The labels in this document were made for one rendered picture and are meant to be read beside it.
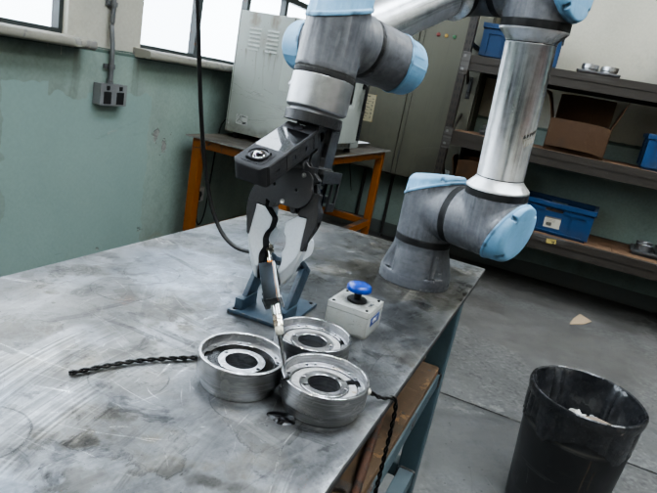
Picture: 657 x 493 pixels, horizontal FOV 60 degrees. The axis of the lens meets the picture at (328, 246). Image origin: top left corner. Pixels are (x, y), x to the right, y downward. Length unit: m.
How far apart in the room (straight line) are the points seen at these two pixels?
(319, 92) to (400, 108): 3.88
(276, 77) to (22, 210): 1.36
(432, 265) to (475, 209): 0.17
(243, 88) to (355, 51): 2.45
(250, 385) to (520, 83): 0.67
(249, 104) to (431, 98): 1.79
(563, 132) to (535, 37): 3.03
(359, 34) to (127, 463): 0.51
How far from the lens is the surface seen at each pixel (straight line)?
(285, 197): 0.69
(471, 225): 1.08
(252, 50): 3.12
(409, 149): 4.53
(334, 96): 0.68
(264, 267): 0.69
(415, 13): 0.97
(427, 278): 1.17
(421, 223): 1.14
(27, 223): 2.54
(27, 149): 2.46
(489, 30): 4.18
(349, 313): 0.88
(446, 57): 4.50
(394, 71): 0.76
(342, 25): 0.69
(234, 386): 0.67
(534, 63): 1.05
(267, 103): 3.06
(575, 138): 4.06
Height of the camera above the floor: 1.17
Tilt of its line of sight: 16 degrees down
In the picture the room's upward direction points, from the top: 11 degrees clockwise
